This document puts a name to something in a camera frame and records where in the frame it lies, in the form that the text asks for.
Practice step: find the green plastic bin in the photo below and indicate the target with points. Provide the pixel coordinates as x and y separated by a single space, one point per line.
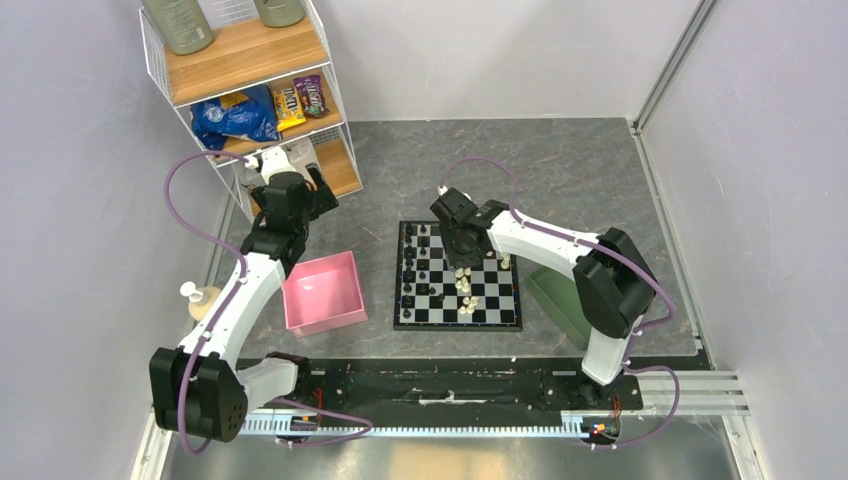
558 296

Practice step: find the brown candy bag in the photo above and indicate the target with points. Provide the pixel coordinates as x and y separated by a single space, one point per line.
310 91

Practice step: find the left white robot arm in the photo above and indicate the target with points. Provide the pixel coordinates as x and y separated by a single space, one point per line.
198 392

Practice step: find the grey-green bottle left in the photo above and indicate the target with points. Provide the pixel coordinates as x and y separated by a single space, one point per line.
181 24

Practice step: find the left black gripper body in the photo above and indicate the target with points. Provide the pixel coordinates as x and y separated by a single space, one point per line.
321 200

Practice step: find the grey-green bottle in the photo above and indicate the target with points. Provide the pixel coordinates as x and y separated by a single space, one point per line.
280 13
181 24

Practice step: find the pink plastic bin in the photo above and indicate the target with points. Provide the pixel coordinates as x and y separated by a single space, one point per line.
323 294

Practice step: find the grey-green bottle right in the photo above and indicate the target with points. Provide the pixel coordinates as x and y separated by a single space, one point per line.
280 13

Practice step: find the yellow candy bag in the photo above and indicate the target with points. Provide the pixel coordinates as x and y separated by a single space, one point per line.
288 107

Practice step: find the black and white chessboard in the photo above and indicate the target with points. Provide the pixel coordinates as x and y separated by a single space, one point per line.
432 296

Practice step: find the blue snack bag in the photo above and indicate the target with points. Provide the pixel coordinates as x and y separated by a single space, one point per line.
248 114

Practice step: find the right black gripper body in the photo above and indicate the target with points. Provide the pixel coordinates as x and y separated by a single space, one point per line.
457 253

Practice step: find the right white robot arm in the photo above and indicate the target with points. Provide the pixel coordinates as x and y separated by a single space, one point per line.
614 285

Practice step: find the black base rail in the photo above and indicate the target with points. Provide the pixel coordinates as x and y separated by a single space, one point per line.
448 398

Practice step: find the white wire wooden shelf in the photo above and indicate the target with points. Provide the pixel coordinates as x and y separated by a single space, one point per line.
246 53

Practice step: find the soap pump dispenser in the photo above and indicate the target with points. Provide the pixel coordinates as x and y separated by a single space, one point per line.
200 299

